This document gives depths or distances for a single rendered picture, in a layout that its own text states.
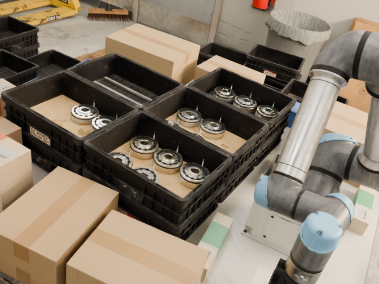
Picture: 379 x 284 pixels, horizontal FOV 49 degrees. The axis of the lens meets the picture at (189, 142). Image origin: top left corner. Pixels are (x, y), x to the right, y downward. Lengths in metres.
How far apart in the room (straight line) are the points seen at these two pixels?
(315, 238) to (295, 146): 0.24
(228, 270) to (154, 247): 0.30
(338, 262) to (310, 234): 0.67
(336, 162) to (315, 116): 0.37
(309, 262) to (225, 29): 3.89
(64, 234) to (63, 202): 0.12
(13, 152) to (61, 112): 0.41
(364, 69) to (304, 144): 0.22
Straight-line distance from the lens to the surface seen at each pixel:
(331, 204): 0.96
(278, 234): 1.41
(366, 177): 1.35
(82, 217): 1.20
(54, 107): 1.71
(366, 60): 1.04
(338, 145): 1.37
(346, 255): 1.57
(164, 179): 1.39
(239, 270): 1.36
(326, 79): 1.05
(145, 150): 1.46
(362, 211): 1.68
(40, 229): 1.18
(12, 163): 1.30
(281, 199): 0.98
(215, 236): 1.34
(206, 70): 2.11
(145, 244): 1.14
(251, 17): 4.48
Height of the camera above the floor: 1.72
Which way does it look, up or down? 34 degrees down
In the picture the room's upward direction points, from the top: 12 degrees clockwise
